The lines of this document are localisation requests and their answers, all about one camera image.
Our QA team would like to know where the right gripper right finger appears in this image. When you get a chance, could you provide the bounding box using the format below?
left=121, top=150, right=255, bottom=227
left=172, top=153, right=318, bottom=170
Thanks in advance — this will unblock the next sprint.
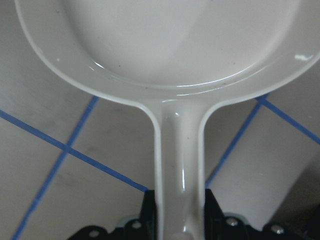
left=204, top=188, right=320, bottom=240

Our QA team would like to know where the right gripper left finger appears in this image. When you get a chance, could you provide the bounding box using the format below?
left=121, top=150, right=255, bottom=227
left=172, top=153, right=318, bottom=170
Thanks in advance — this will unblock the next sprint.
left=69, top=190, right=158, bottom=240

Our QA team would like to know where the white dustpan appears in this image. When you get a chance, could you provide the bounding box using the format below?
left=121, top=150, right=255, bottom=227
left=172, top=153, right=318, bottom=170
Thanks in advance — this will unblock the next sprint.
left=15, top=0, right=320, bottom=240

